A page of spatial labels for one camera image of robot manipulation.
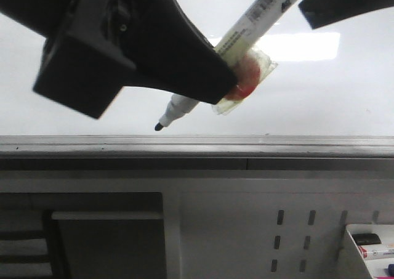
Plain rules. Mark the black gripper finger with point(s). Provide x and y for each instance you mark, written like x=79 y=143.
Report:
x=167 y=47
x=319 y=13

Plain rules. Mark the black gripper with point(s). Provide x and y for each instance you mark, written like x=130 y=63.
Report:
x=80 y=68

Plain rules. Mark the white black-tip whiteboard marker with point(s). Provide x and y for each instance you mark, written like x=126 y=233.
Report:
x=237 y=49

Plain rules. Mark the white whiteboard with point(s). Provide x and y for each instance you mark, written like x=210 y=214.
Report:
x=336 y=80

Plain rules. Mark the grey aluminium whiteboard tray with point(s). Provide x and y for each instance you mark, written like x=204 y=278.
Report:
x=195 y=152

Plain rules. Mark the dark cabinet with shelf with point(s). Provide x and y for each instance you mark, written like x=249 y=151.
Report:
x=82 y=235

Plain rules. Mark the white perforated metal panel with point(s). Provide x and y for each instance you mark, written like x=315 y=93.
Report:
x=240 y=224

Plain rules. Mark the black marker cap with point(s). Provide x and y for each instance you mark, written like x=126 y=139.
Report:
x=366 y=239

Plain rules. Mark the red-capped white marker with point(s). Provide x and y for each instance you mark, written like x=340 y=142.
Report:
x=376 y=251

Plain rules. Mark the white marker holder box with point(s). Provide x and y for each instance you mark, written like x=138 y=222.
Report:
x=350 y=262

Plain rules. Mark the blue marker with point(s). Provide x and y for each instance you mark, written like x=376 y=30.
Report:
x=390 y=270

